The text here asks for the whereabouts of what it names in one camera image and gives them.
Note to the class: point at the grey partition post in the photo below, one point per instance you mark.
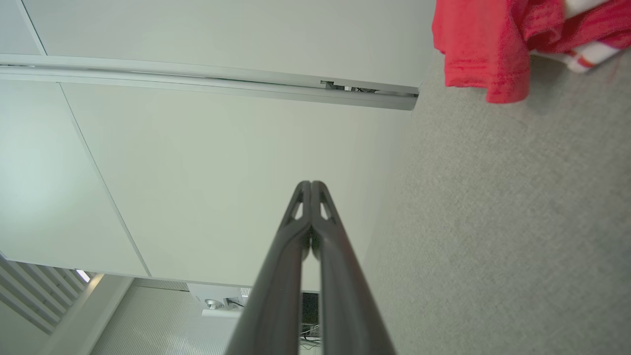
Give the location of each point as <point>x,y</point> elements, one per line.
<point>197,84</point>

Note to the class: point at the black monitor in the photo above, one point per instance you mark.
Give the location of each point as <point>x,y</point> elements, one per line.
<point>310,308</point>

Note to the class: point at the white slatted blind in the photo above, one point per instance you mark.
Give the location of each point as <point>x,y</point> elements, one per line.
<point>29,296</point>

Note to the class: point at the white box device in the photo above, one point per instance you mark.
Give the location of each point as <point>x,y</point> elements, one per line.
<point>207,293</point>

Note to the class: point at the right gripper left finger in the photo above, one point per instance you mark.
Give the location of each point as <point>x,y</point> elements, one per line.
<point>276,305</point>

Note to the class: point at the red garment thin double stripes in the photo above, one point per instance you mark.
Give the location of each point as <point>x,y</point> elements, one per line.
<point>483,44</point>

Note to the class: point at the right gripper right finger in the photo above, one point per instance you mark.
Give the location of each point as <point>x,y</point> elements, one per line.
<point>345,305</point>

